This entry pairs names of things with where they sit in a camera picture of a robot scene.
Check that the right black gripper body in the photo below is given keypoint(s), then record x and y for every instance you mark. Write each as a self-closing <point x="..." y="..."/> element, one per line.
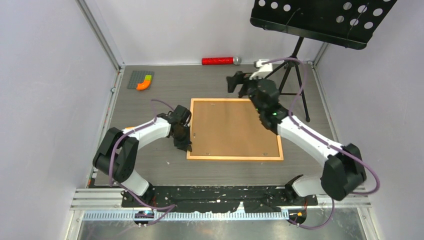
<point x="249" y="85"/>

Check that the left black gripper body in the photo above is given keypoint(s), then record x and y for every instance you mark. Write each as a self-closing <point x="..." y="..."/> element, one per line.
<point x="182" y="140"/>

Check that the orange wooden picture frame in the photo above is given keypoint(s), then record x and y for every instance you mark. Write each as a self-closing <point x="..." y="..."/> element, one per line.
<point x="229" y="129"/>

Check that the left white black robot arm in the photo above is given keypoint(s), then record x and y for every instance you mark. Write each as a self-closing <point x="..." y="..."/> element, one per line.
<point x="116" y="156"/>

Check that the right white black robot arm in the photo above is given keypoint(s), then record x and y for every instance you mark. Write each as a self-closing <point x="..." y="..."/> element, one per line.
<point x="341" y="174"/>

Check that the red cylinder silver cap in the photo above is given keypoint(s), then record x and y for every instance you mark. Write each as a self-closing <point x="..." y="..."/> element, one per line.
<point x="234" y="60"/>

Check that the orange curved block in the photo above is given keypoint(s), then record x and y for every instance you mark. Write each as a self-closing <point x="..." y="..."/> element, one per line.
<point x="143" y="85"/>

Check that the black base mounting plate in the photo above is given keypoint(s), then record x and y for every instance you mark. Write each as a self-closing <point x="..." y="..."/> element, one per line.
<point x="218" y="199"/>

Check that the grey lego baseplate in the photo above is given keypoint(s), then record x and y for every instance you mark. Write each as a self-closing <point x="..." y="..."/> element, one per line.
<point x="137" y="76"/>

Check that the black music stand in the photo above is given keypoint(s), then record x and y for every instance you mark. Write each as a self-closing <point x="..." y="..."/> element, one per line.
<point x="346" y="23"/>

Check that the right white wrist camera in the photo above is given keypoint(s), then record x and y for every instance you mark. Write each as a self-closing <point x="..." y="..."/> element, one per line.
<point x="263" y="68"/>

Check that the aluminium front rail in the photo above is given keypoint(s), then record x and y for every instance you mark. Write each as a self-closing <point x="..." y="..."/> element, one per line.
<point x="98" y="204"/>

